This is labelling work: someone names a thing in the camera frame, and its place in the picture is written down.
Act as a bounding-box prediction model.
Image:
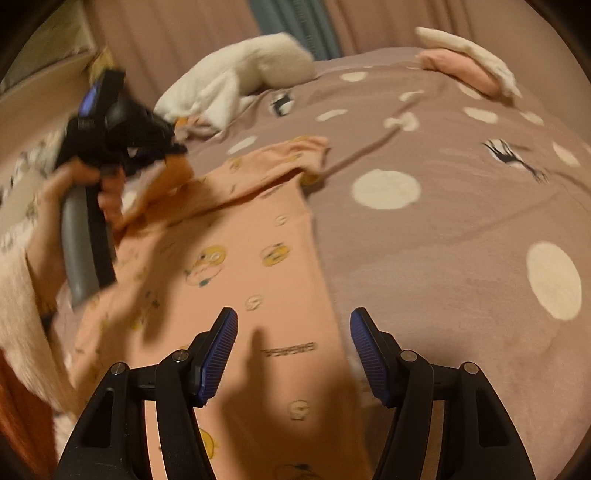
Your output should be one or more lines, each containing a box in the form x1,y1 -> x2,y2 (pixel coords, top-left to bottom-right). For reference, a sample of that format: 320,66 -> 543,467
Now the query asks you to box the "person's left hand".
36,161 -> 127,234

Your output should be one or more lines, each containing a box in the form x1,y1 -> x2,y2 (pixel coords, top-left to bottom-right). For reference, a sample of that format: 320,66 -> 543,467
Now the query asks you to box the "white patterned cloth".
0,131 -> 63,254

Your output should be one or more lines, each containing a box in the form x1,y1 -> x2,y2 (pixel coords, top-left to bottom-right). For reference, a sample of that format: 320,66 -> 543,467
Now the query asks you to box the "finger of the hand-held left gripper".
78,68 -> 129,120
124,115 -> 188,177

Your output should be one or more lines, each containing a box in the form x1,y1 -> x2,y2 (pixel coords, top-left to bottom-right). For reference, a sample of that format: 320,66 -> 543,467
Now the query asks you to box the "pink and cream folded cloth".
414,26 -> 523,100

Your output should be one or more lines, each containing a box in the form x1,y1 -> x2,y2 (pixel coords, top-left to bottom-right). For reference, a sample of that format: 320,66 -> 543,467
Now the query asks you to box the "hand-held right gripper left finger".
54,307 -> 239,480

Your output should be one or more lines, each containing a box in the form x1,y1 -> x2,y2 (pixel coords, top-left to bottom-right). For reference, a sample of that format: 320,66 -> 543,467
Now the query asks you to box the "pink curtain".
84,0 -> 266,112
323,0 -> 536,60

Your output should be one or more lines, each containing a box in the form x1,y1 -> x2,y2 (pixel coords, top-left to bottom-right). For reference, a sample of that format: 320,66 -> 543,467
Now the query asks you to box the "blue curtain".
249,0 -> 341,61

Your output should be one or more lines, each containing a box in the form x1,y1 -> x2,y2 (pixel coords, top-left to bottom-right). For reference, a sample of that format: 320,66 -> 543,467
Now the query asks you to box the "white fluffy blanket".
154,33 -> 317,131

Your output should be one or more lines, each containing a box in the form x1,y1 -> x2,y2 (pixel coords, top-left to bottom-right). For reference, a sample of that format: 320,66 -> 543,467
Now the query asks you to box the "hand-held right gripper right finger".
349,307 -> 539,480

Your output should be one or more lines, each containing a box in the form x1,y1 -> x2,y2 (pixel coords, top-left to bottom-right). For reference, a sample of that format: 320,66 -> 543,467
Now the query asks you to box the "mauve polka dot blanket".
46,46 -> 591,480

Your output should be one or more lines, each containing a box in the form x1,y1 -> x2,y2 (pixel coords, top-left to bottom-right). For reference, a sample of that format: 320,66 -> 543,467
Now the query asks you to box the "peach printed garment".
46,136 -> 376,480

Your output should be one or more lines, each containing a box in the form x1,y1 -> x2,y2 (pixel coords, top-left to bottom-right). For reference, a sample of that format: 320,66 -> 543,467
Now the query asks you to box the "orange cloth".
0,350 -> 63,468

